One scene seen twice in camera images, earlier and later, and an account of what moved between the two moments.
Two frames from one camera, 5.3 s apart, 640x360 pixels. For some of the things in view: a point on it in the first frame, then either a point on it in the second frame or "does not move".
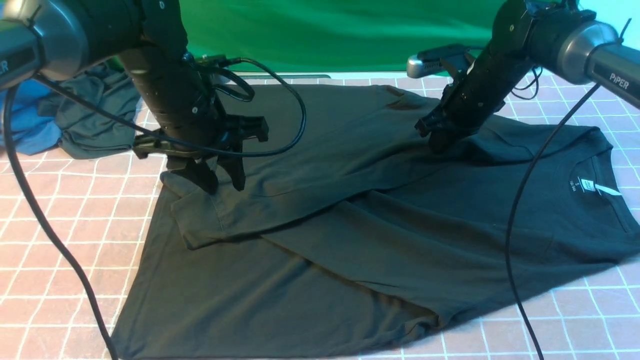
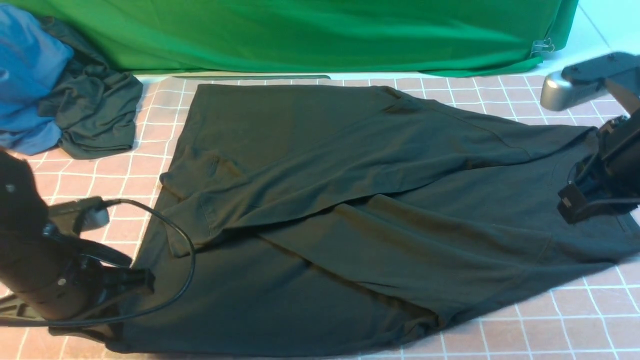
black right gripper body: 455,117 -> 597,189
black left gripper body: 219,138 -> 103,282
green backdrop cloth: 335,36 does not move
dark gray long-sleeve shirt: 353,238 does not move
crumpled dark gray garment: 96,112 does not move
